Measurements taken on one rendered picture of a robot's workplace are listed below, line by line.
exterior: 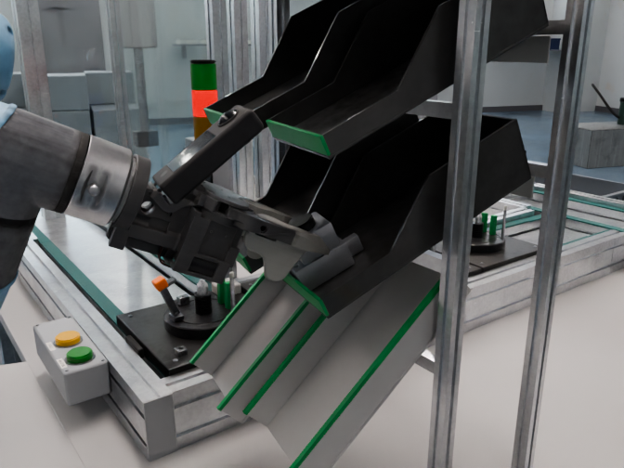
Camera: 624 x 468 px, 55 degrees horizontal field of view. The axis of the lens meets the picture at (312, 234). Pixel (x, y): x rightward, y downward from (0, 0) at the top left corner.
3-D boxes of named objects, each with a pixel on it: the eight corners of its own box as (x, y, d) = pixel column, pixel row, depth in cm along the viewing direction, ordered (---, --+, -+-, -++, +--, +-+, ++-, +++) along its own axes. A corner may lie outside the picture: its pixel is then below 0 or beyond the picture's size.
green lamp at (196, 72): (198, 90, 114) (197, 64, 113) (187, 89, 118) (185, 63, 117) (222, 89, 117) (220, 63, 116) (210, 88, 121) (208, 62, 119)
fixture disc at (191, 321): (185, 347, 99) (184, 336, 98) (151, 318, 110) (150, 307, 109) (257, 325, 107) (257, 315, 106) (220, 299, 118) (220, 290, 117)
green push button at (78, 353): (71, 371, 95) (70, 360, 95) (64, 361, 98) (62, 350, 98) (97, 364, 97) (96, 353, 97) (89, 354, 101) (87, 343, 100)
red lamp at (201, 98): (200, 117, 116) (198, 91, 114) (188, 115, 120) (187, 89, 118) (223, 115, 119) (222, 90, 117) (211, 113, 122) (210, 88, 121)
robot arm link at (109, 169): (88, 128, 57) (93, 144, 49) (136, 146, 59) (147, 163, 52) (60, 201, 58) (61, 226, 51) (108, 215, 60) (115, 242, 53)
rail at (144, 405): (149, 462, 88) (142, 397, 85) (19, 279, 157) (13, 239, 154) (184, 448, 91) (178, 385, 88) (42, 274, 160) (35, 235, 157)
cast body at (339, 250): (305, 294, 64) (279, 241, 61) (292, 279, 68) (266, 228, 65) (370, 254, 66) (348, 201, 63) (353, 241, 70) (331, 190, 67)
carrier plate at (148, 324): (169, 381, 93) (168, 369, 92) (116, 325, 111) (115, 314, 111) (297, 338, 106) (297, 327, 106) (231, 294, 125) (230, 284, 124)
